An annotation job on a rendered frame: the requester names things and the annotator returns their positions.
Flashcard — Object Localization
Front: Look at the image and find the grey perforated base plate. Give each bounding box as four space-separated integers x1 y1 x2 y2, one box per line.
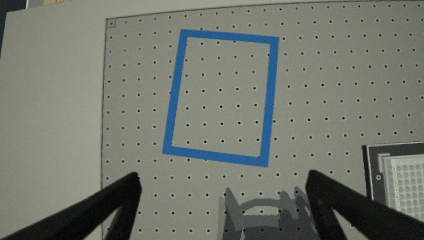
100 0 424 240

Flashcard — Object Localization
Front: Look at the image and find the clear well plate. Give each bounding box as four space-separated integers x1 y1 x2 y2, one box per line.
381 154 424 222

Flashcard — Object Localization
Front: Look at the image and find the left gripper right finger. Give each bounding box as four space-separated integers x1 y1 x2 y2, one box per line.
305 170 424 240

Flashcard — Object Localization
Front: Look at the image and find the dark grey rectangular plate holder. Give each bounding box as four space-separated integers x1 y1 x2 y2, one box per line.
362 141 424 205

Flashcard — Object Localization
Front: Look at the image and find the blue tape outline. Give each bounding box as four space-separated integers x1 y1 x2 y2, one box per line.
162 29 279 168

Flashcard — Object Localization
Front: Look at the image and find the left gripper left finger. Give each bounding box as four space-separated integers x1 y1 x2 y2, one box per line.
0 172 142 240

